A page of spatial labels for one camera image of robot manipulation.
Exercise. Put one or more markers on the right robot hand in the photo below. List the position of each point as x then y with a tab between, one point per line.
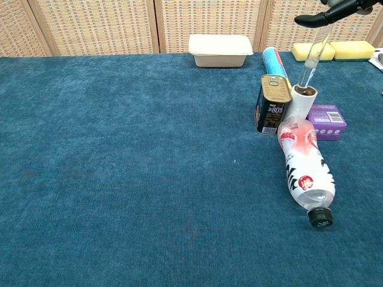
338	10

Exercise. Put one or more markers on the clear test tube white cap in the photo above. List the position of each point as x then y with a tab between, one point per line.
311	62

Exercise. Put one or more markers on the white cup with brown interior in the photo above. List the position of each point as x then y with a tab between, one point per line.
299	104

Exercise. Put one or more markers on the purple box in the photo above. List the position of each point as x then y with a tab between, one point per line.
329	128

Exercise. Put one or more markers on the yellow sponge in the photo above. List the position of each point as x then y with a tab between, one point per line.
299	51
353	51

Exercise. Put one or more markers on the blue cling film roll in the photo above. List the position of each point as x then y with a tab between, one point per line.
272	64

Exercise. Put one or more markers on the black tin can gold lid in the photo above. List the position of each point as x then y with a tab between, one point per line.
270	113

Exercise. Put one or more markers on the beige lidded food container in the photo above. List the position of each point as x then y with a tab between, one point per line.
220	51

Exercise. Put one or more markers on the plastic bottle black cap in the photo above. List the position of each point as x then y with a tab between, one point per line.
305	167

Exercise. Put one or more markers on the bamboo folding screen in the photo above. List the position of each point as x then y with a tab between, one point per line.
98	27

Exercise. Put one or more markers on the blue table cloth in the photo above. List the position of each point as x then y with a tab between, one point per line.
119	164

